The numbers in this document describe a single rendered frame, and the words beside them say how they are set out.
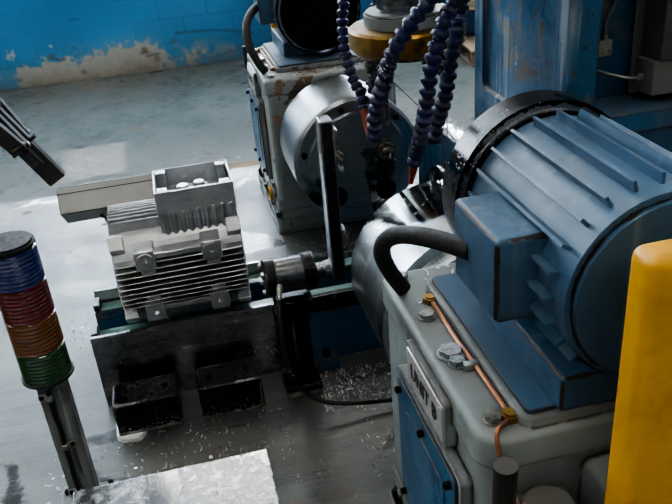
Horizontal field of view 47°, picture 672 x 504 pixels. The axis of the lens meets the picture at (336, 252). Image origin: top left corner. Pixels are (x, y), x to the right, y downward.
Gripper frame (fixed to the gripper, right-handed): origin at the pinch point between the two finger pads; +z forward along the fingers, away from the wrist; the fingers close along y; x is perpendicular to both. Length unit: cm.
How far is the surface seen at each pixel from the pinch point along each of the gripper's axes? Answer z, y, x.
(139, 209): 13.2, -6.9, -8.2
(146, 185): 16.9, 12.6, -6.5
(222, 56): 133, 542, 7
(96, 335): 23.7, -12.2, 9.7
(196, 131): 119, 366, 37
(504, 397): 23, -74, -39
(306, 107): 27, 23, -38
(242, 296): 32.9, -13.4, -12.3
